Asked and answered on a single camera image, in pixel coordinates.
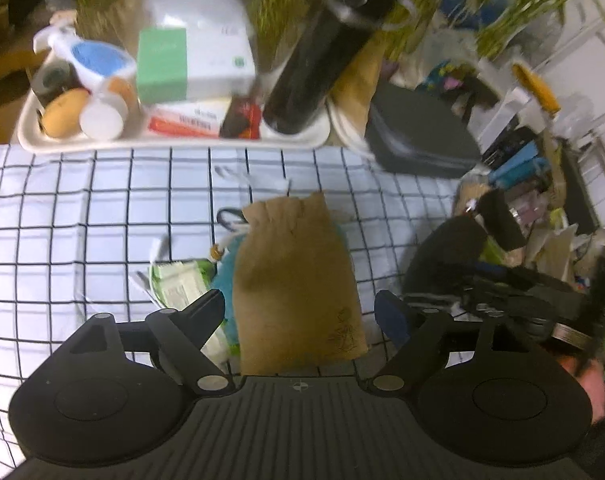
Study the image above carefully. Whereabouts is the green wet wipes pack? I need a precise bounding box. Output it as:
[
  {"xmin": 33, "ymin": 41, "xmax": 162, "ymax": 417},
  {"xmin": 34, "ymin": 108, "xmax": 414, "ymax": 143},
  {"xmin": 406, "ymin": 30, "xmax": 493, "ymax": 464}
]
[{"xmin": 148, "ymin": 259, "xmax": 230, "ymax": 370}]

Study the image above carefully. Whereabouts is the teal bath loofah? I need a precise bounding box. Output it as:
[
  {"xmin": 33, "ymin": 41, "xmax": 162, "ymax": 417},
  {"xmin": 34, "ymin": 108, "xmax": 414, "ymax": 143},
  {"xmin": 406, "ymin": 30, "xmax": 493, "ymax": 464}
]
[{"xmin": 214, "ymin": 224, "xmax": 352, "ymax": 346}]

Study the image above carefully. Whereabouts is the brown drawstring pouch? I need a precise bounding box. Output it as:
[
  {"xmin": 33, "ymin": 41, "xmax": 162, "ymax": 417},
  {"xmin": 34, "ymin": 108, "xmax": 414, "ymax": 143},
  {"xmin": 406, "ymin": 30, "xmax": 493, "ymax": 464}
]
[{"xmin": 232, "ymin": 193, "xmax": 368, "ymax": 376}]

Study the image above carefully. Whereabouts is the person's right hand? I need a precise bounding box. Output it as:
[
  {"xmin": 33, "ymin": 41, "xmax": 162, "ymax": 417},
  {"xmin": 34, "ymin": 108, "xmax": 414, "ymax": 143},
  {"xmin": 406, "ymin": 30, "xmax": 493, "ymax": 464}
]
[{"xmin": 557, "ymin": 356, "xmax": 605, "ymax": 426}]

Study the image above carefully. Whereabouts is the black sponge block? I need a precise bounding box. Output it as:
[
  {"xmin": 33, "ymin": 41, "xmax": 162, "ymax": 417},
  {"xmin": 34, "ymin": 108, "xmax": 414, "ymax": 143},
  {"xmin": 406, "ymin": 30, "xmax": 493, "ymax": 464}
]
[{"xmin": 476, "ymin": 188, "xmax": 526, "ymax": 252}]

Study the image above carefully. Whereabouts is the dark grey zip case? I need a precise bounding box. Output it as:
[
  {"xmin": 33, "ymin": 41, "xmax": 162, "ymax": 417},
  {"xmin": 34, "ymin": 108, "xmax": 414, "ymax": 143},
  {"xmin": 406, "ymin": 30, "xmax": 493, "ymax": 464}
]
[{"xmin": 365, "ymin": 81, "xmax": 481, "ymax": 179}]

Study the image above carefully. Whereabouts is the white black checkered tablecloth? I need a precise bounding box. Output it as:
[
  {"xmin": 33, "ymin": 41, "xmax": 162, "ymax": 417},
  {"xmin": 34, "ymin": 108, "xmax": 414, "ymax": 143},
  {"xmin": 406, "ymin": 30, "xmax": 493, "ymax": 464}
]
[{"xmin": 0, "ymin": 145, "xmax": 459, "ymax": 478}]

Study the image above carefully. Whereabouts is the white red medicine box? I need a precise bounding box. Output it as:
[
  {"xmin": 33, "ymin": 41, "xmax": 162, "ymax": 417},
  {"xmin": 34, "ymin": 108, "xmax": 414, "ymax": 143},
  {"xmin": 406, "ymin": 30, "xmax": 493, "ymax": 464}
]
[{"xmin": 144, "ymin": 98, "xmax": 232, "ymax": 138}]

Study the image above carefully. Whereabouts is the white cap pill bottle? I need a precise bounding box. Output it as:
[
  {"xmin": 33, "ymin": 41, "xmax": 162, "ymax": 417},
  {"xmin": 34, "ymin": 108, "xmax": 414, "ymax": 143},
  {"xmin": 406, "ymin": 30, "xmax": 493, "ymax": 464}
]
[{"xmin": 79, "ymin": 93, "xmax": 129, "ymax": 141}]

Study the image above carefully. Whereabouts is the orange egg-shaped pouch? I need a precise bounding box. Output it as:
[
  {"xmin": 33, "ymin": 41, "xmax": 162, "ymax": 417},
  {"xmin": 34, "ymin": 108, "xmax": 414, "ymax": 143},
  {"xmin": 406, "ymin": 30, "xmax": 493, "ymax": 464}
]
[{"xmin": 40, "ymin": 89, "xmax": 90, "ymax": 139}]

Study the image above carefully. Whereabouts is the white plastic tray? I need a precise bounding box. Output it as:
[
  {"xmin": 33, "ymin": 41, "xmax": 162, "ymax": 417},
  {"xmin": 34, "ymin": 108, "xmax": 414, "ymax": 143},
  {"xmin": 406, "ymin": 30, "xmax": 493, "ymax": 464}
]
[{"xmin": 17, "ymin": 49, "xmax": 332, "ymax": 156}]

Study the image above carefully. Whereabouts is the green white tissue box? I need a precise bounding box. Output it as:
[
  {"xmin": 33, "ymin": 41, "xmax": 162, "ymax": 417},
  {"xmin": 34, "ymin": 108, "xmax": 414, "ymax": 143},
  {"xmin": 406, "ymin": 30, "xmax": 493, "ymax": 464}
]
[{"xmin": 136, "ymin": 27, "xmax": 256, "ymax": 105}]

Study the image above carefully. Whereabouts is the black thermos bottle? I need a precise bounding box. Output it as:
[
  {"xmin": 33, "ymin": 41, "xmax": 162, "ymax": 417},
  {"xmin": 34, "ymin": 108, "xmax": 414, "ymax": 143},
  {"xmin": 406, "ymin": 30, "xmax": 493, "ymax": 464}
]
[{"xmin": 262, "ymin": 0, "xmax": 396, "ymax": 136}]

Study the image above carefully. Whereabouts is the white blue spray bottle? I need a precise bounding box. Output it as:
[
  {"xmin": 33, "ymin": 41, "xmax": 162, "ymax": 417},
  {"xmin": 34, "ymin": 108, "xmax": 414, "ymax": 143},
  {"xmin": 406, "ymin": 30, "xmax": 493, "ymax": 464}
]
[{"xmin": 32, "ymin": 25, "xmax": 136, "ymax": 91}]

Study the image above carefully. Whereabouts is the black tape roll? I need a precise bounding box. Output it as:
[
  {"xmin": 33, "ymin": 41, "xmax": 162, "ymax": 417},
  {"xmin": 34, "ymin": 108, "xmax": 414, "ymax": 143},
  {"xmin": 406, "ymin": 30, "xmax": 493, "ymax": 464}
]
[{"xmin": 30, "ymin": 60, "xmax": 81, "ymax": 107}]

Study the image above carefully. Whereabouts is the middle glass vase with bamboo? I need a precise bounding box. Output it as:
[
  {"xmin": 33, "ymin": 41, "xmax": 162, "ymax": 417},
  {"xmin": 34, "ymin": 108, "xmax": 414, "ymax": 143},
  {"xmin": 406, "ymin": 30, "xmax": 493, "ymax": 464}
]
[{"xmin": 248, "ymin": 0, "xmax": 307, "ymax": 73}]

